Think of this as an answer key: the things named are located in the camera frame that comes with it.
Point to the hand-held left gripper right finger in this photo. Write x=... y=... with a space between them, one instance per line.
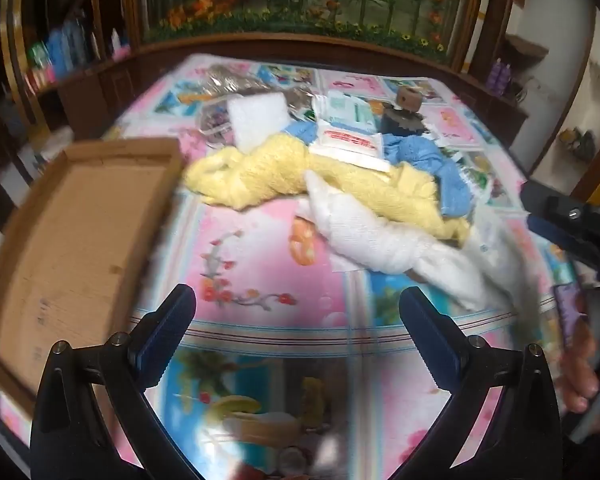
x=442 y=355

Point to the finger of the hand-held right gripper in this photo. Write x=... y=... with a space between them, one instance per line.
x=570 y=220

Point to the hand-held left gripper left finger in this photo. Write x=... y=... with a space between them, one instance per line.
x=152 y=360

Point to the green white medicine sachet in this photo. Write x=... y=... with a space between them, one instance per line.
x=472 y=177

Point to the white towel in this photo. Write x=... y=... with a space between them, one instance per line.
x=380 y=235

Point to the blue towel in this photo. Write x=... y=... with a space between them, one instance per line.
x=440 y=175

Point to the cardboard box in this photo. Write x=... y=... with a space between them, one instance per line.
x=80 y=240

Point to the yellow towel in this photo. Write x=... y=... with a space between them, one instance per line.
x=260 y=175

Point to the white gauze packet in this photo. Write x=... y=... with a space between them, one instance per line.
x=345 y=145

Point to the green white wipes packet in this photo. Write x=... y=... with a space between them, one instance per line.
x=347 y=117
x=347 y=97

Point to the white cloth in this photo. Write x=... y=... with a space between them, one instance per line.
x=257 y=120

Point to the person's right hand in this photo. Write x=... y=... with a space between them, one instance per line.
x=582 y=380

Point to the printed tablecloth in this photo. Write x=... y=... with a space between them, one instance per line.
x=260 y=320

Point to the purple bottles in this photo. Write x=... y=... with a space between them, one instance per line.
x=500 y=75

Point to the black motor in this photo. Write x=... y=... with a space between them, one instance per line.
x=400 y=122

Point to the cork wheel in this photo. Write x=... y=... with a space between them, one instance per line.
x=408 y=98

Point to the clear plastic bag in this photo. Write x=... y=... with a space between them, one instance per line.
x=230 y=82

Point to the small white bottle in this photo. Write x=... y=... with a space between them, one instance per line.
x=116 y=40

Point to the blue plastic bottle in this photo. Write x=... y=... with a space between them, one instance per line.
x=67 y=47

